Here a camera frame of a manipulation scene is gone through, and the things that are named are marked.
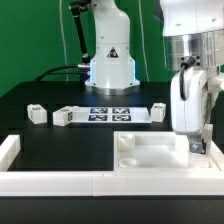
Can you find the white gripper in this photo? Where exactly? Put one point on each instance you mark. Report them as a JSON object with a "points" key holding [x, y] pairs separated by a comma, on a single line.
{"points": [[201, 88]]}

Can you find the white square tabletop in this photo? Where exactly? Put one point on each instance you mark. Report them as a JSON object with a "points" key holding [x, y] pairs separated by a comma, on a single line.
{"points": [[158, 150]]}

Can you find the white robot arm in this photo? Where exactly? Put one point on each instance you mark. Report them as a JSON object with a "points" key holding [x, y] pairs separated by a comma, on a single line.
{"points": [[193, 40]]}

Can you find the white U-shaped fence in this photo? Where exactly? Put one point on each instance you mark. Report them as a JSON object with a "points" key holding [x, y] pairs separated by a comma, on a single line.
{"points": [[190, 181]]}

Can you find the white marker base sheet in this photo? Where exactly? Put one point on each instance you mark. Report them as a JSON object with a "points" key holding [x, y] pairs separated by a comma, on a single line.
{"points": [[111, 115]]}

